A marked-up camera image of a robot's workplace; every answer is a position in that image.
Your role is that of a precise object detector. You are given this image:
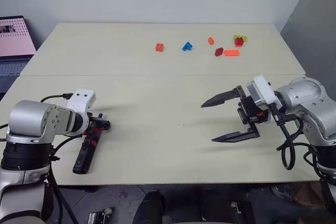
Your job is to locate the laptop with pink screen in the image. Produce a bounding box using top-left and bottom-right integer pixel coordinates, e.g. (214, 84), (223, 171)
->
(0, 15), (37, 94)

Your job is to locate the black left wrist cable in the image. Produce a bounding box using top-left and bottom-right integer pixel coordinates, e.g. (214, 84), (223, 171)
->
(39, 92), (75, 103)

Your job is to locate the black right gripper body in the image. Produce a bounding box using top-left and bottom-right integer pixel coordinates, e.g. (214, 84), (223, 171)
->
(234, 85), (276, 133)

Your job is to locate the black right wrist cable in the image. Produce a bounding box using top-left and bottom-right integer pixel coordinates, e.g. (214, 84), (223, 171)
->
(270, 103), (311, 171)

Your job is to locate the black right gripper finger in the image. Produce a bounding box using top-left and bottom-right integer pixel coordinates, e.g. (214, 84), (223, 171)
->
(201, 89), (238, 109)
(211, 128), (261, 144)

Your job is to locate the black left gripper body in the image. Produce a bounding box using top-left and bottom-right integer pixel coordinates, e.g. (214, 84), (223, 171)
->
(86, 115), (101, 133)

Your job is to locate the grey shoe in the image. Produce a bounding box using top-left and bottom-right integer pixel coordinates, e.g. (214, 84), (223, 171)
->
(270, 184), (298, 201)

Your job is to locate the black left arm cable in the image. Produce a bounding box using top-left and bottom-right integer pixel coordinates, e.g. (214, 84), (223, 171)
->
(47, 134), (89, 224)

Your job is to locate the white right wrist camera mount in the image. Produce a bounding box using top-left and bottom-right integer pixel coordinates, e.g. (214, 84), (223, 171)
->
(245, 74), (279, 106)

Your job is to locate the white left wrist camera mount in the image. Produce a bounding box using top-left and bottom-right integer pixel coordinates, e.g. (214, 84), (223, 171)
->
(66, 89), (97, 120)

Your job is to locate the dark rounded shape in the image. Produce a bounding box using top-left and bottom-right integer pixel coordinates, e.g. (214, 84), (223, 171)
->
(201, 187), (237, 224)
(133, 189), (166, 224)

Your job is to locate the brown cardboard box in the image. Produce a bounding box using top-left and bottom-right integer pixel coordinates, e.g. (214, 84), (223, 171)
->
(293, 182), (330, 209)

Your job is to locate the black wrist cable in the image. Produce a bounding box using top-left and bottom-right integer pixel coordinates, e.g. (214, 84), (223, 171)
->
(39, 92), (75, 103)
(270, 103), (311, 171)

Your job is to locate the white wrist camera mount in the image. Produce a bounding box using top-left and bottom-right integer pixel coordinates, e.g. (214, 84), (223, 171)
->
(66, 89), (97, 120)
(245, 74), (279, 106)

